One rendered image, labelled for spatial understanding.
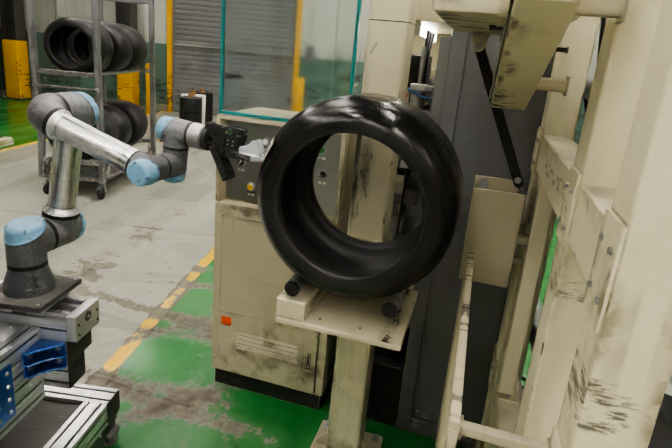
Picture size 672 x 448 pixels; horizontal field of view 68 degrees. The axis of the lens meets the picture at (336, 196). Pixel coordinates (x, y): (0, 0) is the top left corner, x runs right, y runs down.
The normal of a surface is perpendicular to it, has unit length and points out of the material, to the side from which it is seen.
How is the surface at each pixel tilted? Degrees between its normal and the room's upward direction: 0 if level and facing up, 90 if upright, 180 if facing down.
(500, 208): 90
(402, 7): 90
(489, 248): 90
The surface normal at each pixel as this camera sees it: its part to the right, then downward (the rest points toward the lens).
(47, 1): -0.11, 0.26
